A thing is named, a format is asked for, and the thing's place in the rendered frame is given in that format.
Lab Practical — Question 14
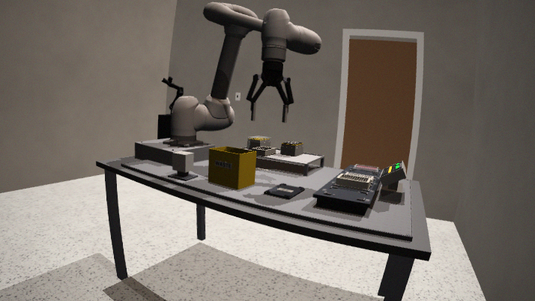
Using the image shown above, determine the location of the yellow waste bin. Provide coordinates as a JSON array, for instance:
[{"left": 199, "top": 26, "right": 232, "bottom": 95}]
[{"left": 208, "top": 146, "right": 257, "bottom": 189}]

